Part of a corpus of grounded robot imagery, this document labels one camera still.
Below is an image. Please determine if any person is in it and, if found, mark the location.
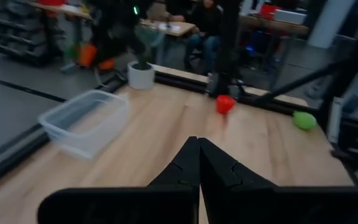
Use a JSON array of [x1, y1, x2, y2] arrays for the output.
[[166, 0, 227, 75]]

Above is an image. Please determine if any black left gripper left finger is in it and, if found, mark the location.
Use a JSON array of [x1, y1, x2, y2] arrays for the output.
[[147, 136, 201, 188]]

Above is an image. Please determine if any red toy pepper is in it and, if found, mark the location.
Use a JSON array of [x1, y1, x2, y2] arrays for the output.
[[215, 95, 237, 115]]

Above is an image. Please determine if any tan box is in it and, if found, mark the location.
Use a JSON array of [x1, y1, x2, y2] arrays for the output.
[[146, 1, 171, 22]]

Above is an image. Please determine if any white box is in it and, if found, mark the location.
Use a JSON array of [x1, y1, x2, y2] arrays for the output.
[[273, 9, 308, 26]]

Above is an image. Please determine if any lime green toy fruit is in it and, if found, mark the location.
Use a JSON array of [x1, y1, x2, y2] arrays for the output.
[[292, 111, 318, 131]]

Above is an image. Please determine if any red plastic bin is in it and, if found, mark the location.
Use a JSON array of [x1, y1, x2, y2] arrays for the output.
[[37, 0, 67, 18], [259, 4, 282, 20]]

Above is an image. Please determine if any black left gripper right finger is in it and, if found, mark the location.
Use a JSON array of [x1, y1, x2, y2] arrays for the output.
[[198, 138, 278, 188]]

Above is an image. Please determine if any green potted succulent plant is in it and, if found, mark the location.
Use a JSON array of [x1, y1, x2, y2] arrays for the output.
[[131, 24, 167, 71]]

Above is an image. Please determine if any wooden table with papers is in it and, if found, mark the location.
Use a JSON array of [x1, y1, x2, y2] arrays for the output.
[[140, 18, 198, 65]]

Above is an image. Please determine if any clear plastic tupperware container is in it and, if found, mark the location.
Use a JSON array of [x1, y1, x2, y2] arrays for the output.
[[37, 89, 130, 161]]

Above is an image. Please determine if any grey storage bin rack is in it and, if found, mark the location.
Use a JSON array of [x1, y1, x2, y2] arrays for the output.
[[0, 0, 67, 67]]

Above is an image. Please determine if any white plant pot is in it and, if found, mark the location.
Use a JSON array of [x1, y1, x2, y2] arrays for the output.
[[127, 60, 155, 91]]

